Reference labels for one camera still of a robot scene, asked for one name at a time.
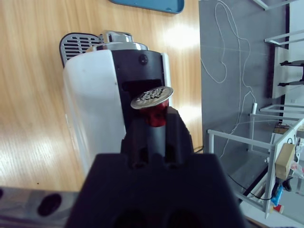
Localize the white table black legs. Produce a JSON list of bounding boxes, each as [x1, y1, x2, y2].
[[264, 30, 304, 99]]

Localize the red coffee capsule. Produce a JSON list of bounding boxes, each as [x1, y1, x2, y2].
[[130, 86, 174, 128]]

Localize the teal plastic tray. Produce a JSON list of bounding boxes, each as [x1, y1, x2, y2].
[[108, 0, 185, 15]]

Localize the blue packet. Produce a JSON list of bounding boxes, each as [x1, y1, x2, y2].
[[272, 185, 285, 206]]

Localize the white capsule coffee machine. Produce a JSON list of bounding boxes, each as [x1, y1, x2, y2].
[[62, 29, 173, 178]]

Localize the black floor cable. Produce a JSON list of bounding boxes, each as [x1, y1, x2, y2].
[[192, 146, 273, 200]]

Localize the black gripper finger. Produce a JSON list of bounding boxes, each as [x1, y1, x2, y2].
[[120, 117, 150, 169], [165, 106, 194, 167]]

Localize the white floor cable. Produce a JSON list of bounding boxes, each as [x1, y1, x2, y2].
[[200, 0, 257, 160]]

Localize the cardboard box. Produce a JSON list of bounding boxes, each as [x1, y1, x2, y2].
[[275, 143, 296, 180]]

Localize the chrome slotted drip tray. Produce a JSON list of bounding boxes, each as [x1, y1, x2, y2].
[[58, 32, 105, 68]]

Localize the white metal frame rack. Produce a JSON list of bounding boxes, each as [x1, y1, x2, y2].
[[208, 103, 304, 219]]

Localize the clear plastic bag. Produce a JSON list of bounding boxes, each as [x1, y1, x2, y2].
[[289, 159, 304, 178]]

